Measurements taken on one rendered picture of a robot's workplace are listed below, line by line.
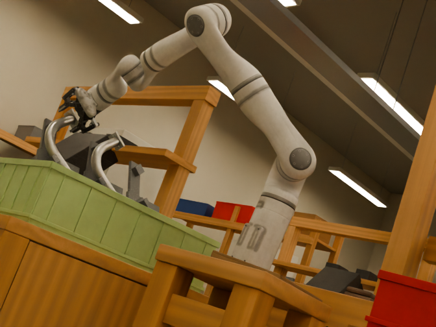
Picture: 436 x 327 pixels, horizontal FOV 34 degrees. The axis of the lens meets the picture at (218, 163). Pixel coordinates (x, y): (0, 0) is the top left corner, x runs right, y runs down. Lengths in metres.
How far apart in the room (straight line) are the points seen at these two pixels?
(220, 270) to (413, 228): 1.11
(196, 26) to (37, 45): 7.24
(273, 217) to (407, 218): 0.95
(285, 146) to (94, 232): 0.57
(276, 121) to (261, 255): 0.33
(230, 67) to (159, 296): 0.58
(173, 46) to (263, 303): 0.75
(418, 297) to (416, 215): 1.15
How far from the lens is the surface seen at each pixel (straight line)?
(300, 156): 1.74
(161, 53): 1.93
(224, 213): 8.36
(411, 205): 2.60
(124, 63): 2.02
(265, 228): 1.71
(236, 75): 1.76
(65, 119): 2.23
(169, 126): 10.17
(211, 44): 1.79
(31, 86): 8.93
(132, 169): 2.36
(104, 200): 1.94
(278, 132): 1.74
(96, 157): 2.24
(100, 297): 1.90
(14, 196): 1.98
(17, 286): 1.81
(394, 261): 2.55
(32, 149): 8.21
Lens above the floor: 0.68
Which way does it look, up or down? 13 degrees up
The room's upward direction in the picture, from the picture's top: 20 degrees clockwise
